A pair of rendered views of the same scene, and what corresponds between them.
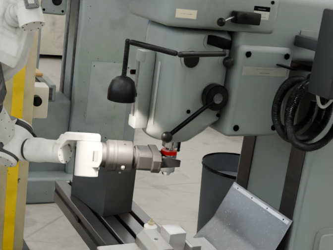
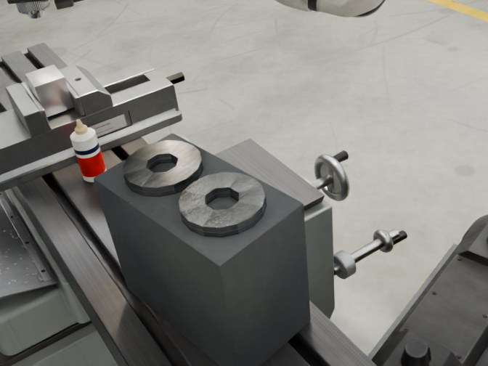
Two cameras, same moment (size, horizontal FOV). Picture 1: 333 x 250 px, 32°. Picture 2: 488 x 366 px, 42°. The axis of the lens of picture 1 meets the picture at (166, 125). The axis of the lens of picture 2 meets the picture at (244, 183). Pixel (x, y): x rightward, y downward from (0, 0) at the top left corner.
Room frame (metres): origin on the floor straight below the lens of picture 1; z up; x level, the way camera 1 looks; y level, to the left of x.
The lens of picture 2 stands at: (2.51, 0.26, 1.53)
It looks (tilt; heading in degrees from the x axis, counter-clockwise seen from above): 37 degrees down; 181
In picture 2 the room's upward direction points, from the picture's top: 7 degrees counter-clockwise
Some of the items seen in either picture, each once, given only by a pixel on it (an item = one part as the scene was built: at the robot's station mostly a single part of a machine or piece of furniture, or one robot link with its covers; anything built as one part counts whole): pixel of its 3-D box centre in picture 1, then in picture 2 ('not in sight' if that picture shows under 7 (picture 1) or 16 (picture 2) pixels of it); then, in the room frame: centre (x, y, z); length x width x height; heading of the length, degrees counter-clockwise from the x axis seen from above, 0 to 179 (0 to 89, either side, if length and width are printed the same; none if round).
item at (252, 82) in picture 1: (237, 83); not in sight; (1.70, -0.19, 1.47); 0.24 x 0.19 x 0.26; 29
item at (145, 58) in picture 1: (141, 89); not in sight; (1.56, 0.08, 1.45); 0.04 x 0.04 x 0.21; 29
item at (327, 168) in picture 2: not in sight; (319, 184); (1.37, 0.42, 0.63); 0.16 x 0.12 x 0.12; 119
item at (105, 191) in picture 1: (103, 176); (204, 247); (1.96, 0.20, 1.03); 0.22 x 0.12 x 0.20; 40
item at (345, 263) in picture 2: not in sight; (369, 248); (1.47, 0.51, 0.51); 0.22 x 0.06 x 0.06; 119
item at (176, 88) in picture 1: (180, 81); not in sight; (1.61, -0.02, 1.47); 0.21 x 0.19 x 0.32; 29
